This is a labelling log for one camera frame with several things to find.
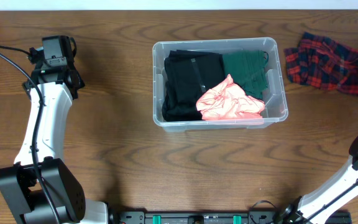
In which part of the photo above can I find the large black garment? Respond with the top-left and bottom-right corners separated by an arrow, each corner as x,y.
162,89 -> 202,122

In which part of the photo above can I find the black cloth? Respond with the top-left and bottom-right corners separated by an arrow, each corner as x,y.
165,50 -> 225,103

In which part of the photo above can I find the pink garment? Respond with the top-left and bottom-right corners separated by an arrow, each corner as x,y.
196,74 -> 265,121

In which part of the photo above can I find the dark green cloth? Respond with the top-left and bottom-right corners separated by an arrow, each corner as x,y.
223,50 -> 269,100

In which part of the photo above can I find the red plaid flannel shirt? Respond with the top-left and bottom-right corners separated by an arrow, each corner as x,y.
284,32 -> 358,95

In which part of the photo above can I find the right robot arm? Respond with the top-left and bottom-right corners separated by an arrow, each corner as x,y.
273,136 -> 358,223

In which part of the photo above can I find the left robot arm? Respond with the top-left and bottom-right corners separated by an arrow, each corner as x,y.
0,35 -> 109,223

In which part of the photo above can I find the clear plastic storage bin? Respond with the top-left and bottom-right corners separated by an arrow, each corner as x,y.
152,37 -> 288,133

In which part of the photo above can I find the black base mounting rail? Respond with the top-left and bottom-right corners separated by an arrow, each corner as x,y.
116,210 -> 352,224

